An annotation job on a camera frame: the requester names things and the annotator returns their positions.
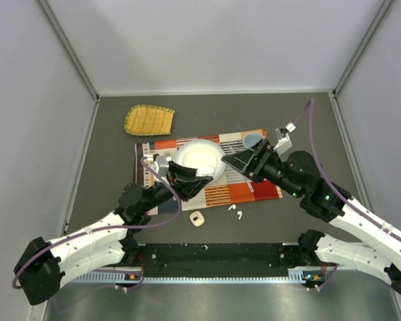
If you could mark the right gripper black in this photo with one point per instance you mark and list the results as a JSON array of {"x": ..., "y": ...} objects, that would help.
[{"x": 241, "y": 160}]

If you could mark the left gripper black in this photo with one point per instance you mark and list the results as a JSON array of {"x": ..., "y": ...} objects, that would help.
[{"x": 186, "y": 188}]

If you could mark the white earbud charging case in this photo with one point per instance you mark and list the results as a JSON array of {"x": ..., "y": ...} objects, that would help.
[{"x": 197, "y": 218}]

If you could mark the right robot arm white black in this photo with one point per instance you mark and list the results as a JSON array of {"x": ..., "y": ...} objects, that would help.
[{"x": 347, "y": 214}]

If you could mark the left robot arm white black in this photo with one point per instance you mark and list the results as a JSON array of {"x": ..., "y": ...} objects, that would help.
[{"x": 45, "y": 267}]

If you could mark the colourful patchwork placemat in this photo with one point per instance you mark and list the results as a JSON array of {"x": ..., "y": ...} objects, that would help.
[{"x": 229, "y": 189}]

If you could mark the light blue mug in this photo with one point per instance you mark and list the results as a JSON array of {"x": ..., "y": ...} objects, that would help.
[{"x": 251, "y": 139}]

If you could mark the white round plate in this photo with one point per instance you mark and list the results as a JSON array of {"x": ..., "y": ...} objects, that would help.
[{"x": 201, "y": 153}]

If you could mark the yellow woven cloth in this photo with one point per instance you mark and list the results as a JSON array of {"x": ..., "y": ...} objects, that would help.
[{"x": 148, "y": 120}]

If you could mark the silver knife pink handle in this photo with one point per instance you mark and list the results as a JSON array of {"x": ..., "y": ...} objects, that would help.
[{"x": 248, "y": 182}]

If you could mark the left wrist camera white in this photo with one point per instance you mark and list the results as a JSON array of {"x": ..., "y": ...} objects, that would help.
[{"x": 160, "y": 162}]

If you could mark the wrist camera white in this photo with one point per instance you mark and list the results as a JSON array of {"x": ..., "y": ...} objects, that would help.
[
  {"x": 160, "y": 162},
  {"x": 283, "y": 138}
]

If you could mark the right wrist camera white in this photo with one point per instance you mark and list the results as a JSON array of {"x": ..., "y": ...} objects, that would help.
[{"x": 283, "y": 138}]

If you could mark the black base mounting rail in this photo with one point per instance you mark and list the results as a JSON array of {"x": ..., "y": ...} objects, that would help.
[{"x": 223, "y": 260}]

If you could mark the aluminium frame front beam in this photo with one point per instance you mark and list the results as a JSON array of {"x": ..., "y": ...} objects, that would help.
[{"x": 234, "y": 260}]

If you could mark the aluminium frame left post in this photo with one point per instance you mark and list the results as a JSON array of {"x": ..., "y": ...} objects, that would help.
[{"x": 68, "y": 49}]

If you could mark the aluminium frame post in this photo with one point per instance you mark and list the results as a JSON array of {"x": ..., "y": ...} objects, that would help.
[
  {"x": 384, "y": 10},
  {"x": 68, "y": 49}
]

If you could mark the aluminium frame right post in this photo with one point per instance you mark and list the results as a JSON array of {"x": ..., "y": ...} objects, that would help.
[{"x": 384, "y": 10}]

